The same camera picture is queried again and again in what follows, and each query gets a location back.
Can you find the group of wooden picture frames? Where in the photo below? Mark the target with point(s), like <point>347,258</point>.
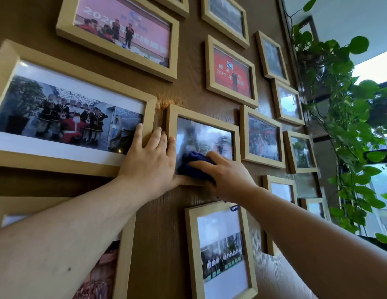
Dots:
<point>72,115</point>

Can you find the small blue loop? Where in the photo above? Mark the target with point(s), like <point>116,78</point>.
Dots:
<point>234,208</point>

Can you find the person's right forearm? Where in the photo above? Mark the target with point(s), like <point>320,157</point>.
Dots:
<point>312,252</point>

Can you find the small blurry-photo wooden frame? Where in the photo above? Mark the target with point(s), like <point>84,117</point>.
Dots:
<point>206,135</point>

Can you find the person's left middle finger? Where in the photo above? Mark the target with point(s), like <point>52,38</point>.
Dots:
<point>162,144</point>

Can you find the bright window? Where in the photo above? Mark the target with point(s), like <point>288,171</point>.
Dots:
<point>380,189</point>

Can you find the person's left little finger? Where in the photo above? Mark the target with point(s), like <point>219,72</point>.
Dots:
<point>138,138</point>

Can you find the person's left thumb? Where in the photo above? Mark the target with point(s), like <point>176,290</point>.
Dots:
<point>179,181</point>

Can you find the person's right thumb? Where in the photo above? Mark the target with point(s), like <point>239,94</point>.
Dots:
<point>201,165</point>

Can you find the person's left hand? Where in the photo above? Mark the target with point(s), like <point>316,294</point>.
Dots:
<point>146,171</point>

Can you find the person's left forearm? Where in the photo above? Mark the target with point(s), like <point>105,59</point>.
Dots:
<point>62,242</point>

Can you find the green trailing pothos plant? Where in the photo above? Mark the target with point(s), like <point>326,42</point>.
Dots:
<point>346,99</point>

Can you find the person's right hand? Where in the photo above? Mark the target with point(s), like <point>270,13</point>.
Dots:
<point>232,179</point>

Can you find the dark blue cleaning cloth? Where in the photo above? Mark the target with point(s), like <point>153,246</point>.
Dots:
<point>193,176</point>

